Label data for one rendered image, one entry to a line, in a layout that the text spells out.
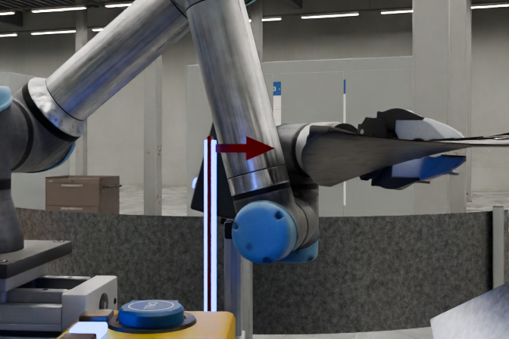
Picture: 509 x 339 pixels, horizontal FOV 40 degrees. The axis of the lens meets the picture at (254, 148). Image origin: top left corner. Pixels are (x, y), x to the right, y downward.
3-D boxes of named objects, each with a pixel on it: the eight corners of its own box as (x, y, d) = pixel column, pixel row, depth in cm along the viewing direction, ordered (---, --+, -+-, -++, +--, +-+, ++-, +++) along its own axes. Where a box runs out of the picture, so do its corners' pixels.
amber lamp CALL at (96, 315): (107, 325, 42) (107, 315, 42) (78, 325, 42) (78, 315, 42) (114, 318, 44) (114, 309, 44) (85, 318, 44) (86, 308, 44)
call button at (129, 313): (179, 340, 41) (179, 310, 41) (111, 339, 41) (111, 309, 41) (188, 322, 45) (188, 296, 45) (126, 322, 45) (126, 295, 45)
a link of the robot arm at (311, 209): (251, 266, 93) (251, 185, 93) (271, 254, 104) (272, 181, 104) (310, 269, 91) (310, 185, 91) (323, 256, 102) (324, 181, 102)
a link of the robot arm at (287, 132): (289, 180, 106) (289, 124, 106) (338, 183, 97) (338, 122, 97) (247, 181, 102) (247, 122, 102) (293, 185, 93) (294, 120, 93)
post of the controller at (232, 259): (241, 336, 120) (241, 221, 120) (223, 336, 120) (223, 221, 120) (242, 331, 123) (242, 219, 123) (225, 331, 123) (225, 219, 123)
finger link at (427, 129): (494, 119, 76) (428, 126, 84) (458, 113, 73) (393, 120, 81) (493, 148, 76) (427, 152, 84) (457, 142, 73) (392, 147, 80)
